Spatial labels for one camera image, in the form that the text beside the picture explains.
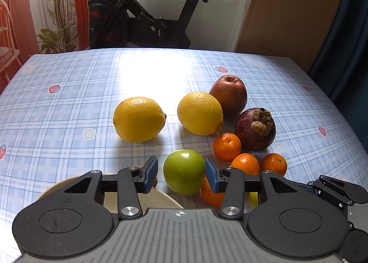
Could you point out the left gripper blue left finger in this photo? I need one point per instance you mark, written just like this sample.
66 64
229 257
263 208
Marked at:
131 182

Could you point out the printed room backdrop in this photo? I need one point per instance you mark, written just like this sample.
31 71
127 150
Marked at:
30 27

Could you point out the black exercise bike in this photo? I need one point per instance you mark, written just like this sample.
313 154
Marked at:
203 24

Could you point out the brown wooden wardrobe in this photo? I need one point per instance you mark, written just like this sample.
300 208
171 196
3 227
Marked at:
287 28

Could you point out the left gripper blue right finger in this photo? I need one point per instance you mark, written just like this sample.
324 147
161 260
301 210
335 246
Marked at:
229 181

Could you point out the beige round plate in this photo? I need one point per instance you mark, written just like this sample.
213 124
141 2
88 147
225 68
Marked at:
154 199

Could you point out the dark blue curtain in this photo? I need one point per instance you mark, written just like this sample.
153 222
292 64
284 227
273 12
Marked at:
340 68

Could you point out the red apple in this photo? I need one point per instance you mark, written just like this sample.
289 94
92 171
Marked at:
231 93

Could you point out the dark purple mangosteen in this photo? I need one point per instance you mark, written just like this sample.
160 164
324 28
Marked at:
256 129

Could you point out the blue plaid tablecloth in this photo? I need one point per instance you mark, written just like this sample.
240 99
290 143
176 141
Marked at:
56 118

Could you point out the yellow lemon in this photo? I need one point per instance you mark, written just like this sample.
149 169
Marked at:
200 113
138 119

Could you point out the small orange mandarin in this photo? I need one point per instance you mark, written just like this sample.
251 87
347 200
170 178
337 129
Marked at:
275 163
227 146
213 199
247 163

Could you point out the green apple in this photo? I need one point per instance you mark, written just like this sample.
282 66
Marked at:
253 199
184 171

